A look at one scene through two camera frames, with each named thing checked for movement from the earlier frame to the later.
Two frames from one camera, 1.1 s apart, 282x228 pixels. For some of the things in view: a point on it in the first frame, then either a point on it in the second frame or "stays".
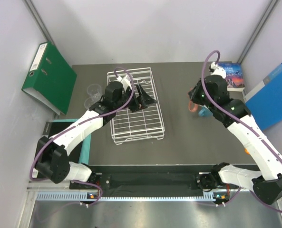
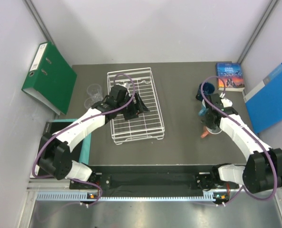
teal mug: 204,111 stays
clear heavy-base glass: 88,102 stays
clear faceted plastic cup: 94,90 stays
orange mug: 195,106 → 207,130
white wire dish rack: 147,123 stays
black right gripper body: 199,96 → 206,120
